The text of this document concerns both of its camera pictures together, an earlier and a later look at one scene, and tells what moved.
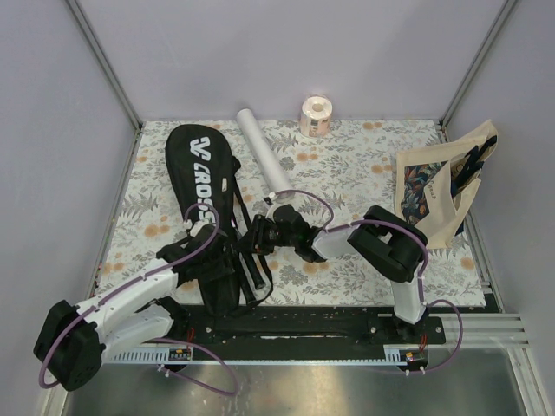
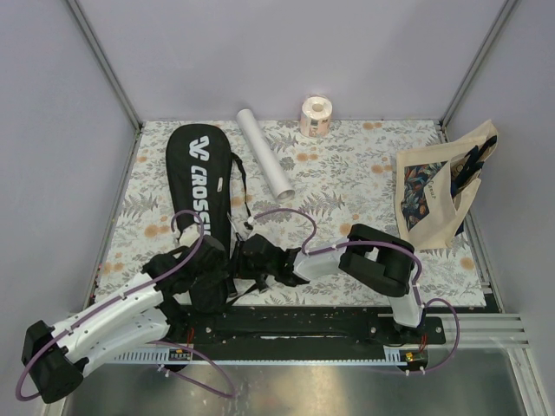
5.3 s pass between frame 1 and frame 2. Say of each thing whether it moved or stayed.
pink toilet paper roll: stayed
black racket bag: moved
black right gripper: moved
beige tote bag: stayed
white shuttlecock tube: stayed
